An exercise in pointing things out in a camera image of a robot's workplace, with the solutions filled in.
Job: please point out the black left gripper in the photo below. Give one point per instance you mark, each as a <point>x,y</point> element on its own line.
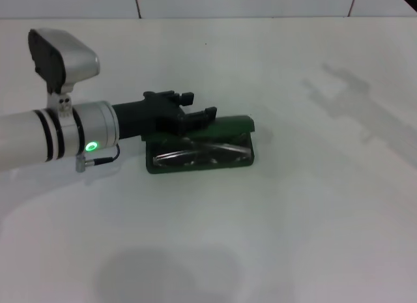
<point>143,117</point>

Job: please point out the green glasses case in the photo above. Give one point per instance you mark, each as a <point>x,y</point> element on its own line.
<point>234,124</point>

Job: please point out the clear plastic glasses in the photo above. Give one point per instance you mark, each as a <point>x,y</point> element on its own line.
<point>195,153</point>

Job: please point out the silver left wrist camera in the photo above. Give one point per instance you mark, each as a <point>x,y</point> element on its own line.
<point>75,55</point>

